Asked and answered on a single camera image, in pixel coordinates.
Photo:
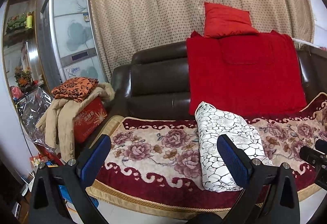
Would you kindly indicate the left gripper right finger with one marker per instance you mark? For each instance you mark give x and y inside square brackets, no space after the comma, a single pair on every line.
[269,193]

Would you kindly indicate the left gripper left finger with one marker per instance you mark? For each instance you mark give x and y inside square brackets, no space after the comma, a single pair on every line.
[47,204]

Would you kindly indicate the yellow blue toy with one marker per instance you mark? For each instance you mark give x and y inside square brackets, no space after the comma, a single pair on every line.
[36,160]

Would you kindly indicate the beige padded coat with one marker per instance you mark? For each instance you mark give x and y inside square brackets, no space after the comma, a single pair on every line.
[57,123]

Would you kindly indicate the red gift box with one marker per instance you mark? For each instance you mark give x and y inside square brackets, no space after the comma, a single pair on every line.
[88,120]

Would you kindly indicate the clear plastic wrap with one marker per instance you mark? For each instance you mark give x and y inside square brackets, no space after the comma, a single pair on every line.
[30,110]

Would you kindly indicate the floral red beige sofa cover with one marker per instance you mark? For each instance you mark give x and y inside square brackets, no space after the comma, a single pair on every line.
[173,169]

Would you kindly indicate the large red cushion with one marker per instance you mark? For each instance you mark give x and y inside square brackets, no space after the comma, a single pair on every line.
[245,74]

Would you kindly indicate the orange black patterned folded cloth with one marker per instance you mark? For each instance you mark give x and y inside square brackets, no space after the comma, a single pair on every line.
[76,88]

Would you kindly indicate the artificial flower arrangement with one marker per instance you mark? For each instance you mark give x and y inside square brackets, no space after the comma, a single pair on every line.
[24,79]

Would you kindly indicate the silver white refrigerator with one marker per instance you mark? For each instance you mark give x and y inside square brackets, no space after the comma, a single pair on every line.
[70,48]

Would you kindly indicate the small red pillow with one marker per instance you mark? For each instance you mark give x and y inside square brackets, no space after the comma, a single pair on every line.
[223,21]

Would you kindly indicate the yellow bottle on shelf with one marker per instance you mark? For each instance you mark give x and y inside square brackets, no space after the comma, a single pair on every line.
[29,20]

